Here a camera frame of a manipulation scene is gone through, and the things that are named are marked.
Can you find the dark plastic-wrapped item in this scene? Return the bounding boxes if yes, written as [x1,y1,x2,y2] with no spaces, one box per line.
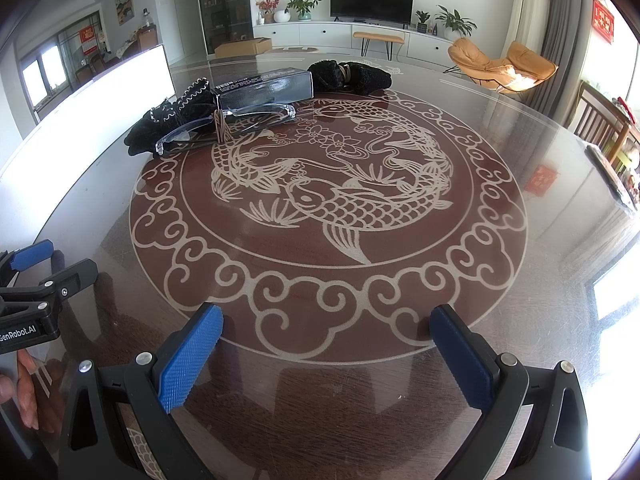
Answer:
[582,144,640,211]

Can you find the dark glass display cabinet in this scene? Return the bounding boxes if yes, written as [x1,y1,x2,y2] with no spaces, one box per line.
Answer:
[195,0,256,53]

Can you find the grey curtain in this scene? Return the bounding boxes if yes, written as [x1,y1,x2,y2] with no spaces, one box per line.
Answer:
[537,0,596,126]

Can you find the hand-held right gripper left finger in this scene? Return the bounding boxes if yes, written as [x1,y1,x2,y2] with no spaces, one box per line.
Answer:
[58,302,224,480]

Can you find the orange lounge chair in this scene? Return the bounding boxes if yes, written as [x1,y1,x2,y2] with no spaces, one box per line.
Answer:
[446,37,558,95]

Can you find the black fluffy cloth bundle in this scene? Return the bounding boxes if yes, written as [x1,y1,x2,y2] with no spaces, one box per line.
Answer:
[306,60,393,93]

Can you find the black flat television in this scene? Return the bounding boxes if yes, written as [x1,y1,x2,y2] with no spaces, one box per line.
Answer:
[330,0,415,26]

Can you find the red flower arrangement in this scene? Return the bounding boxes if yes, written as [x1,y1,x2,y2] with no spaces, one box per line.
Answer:
[255,0,283,24]

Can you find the orange padded bench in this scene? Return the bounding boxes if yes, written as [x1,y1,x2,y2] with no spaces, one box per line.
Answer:
[352,31,405,60]

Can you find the person's left hand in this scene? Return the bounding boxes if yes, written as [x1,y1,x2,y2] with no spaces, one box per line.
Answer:
[0,349,42,432]

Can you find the white television cabinet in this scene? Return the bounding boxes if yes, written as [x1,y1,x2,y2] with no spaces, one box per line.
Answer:
[252,19,458,61]

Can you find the cardboard box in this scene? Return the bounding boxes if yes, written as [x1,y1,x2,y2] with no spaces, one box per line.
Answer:
[214,37,273,58]

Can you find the brown patterned glass desktop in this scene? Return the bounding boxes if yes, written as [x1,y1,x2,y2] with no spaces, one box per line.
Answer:
[0,50,640,480]

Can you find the long black box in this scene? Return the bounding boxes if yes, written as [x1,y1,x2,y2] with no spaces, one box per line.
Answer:
[210,66,314,110]

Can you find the clear plastic glasses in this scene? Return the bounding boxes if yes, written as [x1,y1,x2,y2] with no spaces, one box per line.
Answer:
[155,102,296,157]

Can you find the black scrunchie with white trim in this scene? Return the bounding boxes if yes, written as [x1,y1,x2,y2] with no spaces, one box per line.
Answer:
[124,77,218,157]

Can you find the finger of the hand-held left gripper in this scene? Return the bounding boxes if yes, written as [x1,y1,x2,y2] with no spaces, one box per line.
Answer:
[0,258,99,313]
[0,240,55,288]

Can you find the wooden chair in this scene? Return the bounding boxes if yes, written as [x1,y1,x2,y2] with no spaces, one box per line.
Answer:
[570,80,633,161]

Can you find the large leafy potted plant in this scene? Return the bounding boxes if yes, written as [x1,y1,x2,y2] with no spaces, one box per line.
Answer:
[434,5,478,41]

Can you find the green potted plant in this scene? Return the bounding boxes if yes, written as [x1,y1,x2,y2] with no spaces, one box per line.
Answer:
[285,0,322,21]

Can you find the red wall hanging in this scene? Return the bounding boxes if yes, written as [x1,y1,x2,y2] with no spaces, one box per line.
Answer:
[592,0,616,43]

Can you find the white sheer curtain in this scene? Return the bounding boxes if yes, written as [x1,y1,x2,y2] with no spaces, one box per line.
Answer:
[502,0,553,66]

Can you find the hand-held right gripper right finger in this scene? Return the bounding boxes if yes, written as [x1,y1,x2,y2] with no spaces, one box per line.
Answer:
[429,304,593,480]

